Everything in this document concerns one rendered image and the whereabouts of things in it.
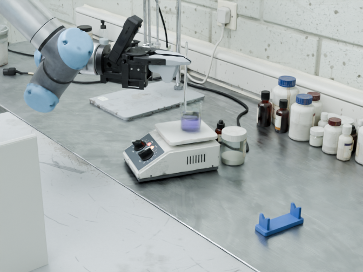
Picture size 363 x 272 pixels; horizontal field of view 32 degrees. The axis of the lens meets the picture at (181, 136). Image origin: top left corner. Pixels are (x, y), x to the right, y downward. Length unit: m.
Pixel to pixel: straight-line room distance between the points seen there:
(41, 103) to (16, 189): 0.38
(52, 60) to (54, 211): 0.31
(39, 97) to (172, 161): 0.32
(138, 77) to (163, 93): 0.52
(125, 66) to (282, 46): 0.62
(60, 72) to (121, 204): 0.30
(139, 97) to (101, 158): 0.42
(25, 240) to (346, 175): 0.76
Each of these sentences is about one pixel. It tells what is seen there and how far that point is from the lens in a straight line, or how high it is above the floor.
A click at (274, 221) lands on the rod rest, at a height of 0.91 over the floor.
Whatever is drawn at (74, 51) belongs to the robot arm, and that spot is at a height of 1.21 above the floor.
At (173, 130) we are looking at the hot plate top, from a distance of 1.45.
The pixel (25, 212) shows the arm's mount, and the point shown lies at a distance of 1.09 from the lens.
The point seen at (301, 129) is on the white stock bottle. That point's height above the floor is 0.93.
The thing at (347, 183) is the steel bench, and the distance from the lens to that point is 1.46.
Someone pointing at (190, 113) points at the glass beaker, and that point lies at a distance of 1.41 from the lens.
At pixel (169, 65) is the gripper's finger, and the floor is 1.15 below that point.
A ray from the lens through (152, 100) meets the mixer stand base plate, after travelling 1.87.
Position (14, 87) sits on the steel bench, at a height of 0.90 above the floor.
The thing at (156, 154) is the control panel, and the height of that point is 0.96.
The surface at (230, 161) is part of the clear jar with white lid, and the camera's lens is 1.48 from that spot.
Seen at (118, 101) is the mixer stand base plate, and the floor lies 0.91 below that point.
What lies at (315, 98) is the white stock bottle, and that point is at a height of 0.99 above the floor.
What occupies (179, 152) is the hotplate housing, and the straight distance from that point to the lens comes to 1.40.
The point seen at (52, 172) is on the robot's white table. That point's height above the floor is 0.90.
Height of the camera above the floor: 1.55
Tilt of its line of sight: 23 degrees down
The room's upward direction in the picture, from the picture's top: straight up
